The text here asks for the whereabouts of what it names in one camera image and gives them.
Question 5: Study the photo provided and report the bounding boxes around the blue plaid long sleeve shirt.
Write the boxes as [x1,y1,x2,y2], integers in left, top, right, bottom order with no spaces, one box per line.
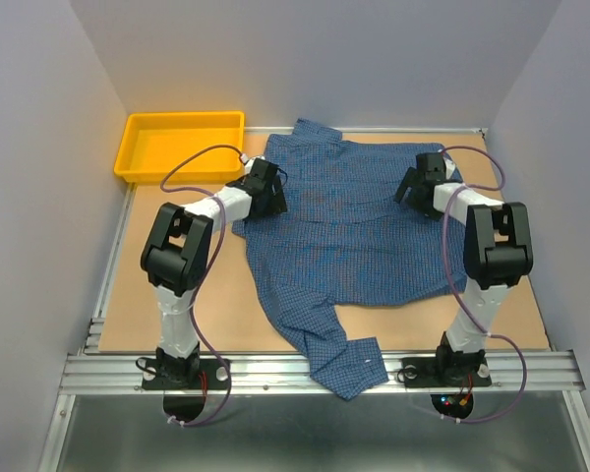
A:
[232,119,466,400]

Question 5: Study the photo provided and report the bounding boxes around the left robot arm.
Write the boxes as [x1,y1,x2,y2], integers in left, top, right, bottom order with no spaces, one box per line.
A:
[137,156,287,390]

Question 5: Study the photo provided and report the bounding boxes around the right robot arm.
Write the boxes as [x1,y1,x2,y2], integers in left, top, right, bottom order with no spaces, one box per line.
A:
[395,150,533,388]

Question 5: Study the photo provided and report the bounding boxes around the yellow plastic bin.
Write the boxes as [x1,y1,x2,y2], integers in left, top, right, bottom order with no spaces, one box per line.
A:
[114,111,245,184]

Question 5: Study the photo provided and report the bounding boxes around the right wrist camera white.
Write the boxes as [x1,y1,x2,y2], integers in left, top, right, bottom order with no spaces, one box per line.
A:
[442,153,463,183]

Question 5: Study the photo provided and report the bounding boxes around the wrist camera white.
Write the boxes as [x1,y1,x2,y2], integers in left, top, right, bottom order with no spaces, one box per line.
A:
[442,153,463,183]
[240,153,265,175]

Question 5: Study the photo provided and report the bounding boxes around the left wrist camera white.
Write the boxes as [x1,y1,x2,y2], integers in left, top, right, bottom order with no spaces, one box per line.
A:
[240,153,265,175]

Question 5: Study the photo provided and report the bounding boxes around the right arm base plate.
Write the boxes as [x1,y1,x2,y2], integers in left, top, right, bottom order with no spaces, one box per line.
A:
[398,357,492,388]

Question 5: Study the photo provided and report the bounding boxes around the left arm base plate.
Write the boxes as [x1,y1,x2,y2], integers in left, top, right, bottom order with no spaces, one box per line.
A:
[135,357,230,391]

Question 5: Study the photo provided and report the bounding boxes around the aluminium mounting rail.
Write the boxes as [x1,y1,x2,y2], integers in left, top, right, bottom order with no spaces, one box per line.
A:
[59,319,585,395]

